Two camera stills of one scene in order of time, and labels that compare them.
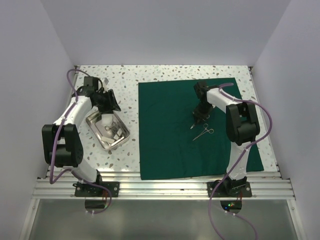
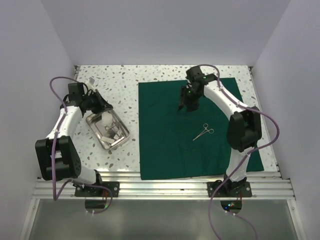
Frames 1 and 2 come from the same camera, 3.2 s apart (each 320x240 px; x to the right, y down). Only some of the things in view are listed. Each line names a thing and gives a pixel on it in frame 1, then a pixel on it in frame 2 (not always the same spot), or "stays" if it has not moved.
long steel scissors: (205, 126) stays
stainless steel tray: (108, 128) stays
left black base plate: (84, 189) stays
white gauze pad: (106, 119) stays
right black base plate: (229, 189) stays
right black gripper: (198, 116) → (191, 106)
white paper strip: (107, 139) stays
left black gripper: (112, 104) → (102, 104)
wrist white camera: (106, 80) → (91, 80)
